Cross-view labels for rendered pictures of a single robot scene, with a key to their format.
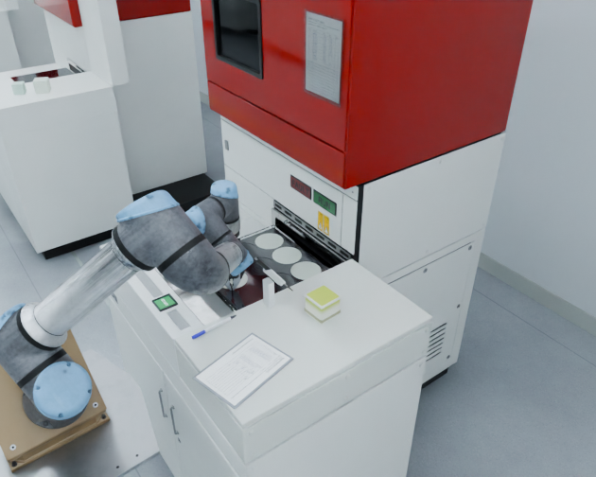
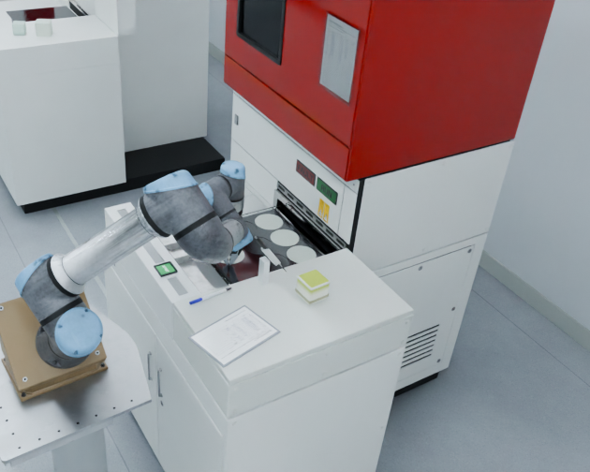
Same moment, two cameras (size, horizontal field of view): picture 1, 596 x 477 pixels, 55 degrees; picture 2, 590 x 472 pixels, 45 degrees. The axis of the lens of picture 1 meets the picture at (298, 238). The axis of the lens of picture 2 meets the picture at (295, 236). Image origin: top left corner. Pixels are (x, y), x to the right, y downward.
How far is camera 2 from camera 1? 54 cm
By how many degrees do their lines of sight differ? 1
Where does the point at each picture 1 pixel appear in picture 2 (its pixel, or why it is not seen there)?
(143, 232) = (166, 204)
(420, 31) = (432, 43)
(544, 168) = (566, 177)
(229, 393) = (220, 354)
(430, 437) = (409, 438)
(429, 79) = (437, 85)
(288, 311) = (279, 290)
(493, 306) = (497, 316)
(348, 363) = (329, 341)
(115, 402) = (113, 354)
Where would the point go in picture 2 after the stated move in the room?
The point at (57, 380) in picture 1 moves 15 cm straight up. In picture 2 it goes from (76, 322) to (70, 274)
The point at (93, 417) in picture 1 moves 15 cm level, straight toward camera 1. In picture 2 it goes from (94, 363) to (106, 403)
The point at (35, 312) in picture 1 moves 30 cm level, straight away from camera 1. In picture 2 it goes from (63, 262) to (38, 199)
